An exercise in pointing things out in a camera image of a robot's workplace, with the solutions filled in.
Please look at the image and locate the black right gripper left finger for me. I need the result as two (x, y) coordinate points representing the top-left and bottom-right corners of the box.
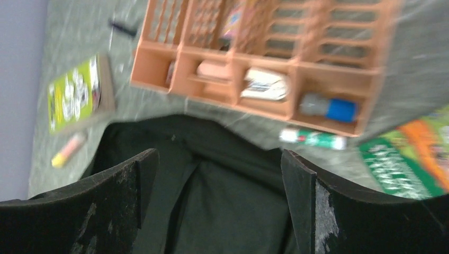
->
(1, 149), (159, 253)

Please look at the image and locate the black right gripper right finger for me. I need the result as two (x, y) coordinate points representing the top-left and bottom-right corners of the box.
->
(281, 150), (448, 253)

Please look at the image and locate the green treehouse paperback book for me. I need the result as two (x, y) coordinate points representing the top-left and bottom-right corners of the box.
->
(358, 106), (448, 199)

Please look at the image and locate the black student backpack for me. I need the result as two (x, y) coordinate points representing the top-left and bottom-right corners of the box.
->
(86, 115), (298, 253)

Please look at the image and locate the pink yellow highlighter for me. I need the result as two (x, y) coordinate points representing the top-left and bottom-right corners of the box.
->
(51, 132), (87, 168)

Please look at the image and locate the green white glue stick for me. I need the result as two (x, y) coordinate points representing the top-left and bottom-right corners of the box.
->
(279, 128), (347, 150)

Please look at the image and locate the grey blue sharpener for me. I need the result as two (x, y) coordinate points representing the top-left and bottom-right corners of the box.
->
(299, 93), (357, 123)

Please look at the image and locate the white stapler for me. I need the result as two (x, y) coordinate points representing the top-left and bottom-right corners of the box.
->
(240, 68), (291, 101)

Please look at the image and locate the orange plastic desk organizer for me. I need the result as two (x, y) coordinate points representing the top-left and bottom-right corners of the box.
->
(130, 1), (401, 137)

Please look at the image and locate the pink eraser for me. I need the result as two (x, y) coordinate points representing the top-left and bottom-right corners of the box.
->
(196, 60), (231, 80)

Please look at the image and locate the dark blue pen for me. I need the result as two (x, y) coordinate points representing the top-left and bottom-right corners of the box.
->
(108, 19), (138, 38)

